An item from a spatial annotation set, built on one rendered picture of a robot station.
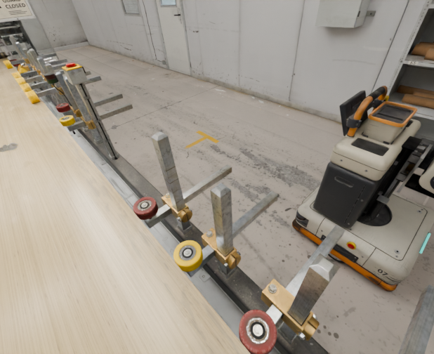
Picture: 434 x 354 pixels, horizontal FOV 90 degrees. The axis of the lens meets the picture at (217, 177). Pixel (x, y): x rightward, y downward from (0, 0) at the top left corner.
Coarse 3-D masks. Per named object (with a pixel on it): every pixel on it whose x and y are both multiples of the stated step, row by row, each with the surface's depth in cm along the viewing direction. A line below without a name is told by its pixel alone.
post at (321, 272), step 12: (312, 264) 36; (324, 264) 35; (312, 276) 37; (324, 276) 34; (300, 288) 42; (312, 288) 38; (324, 288) 36; (300, 300) 44; (312, 300) 40; (288, 312) 51; (300, 312) 47; (288, 336) 59
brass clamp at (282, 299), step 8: (272, 280) 57; (280, 288) 56; (264, 296) 56; (272, 296) 54; (280, 296) 54; (288, 296) 54; (280, 304) 53; (288, 304) 53; (312, 312) 51; (288, 320) 52; (304, 320) 50; (312, 320) 50; (296, 328) 50; (304, 328) 49; (312, 328) 49; (304, 336) 49
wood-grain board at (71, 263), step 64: (0, 64) 265; (0, 128) 130; (64, 128) 124; (0, 192) 86; (64, 192) 83; (0, 256) 64; (64, 256) 63; (128, 256) 61; (0, 320) 51; (64, 320) 50; (128, 320) 49; (192, 320) 49
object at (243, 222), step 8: (272, 192) 85; (264, 200) 82; (272, 200) 83; (256, 208) 80; (264, 208) 81; (248, 216) 77; (256, 216) 79; (232, 224) 75; (240, 224) 75; (248, 224) 77; (232, 232) 72; (208, 248) 69; (208, 256) 67; (192, 272) 64
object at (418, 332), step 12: (432, 288) 56; (420, 300) 56; (432, 300) 54; (420, 312) 52; (432, 312) 52; (420, 324) 50; (432, 324) 50; (408, 336) 49; (420, 336) 49; (408, 348) 47; (420, 348) 47
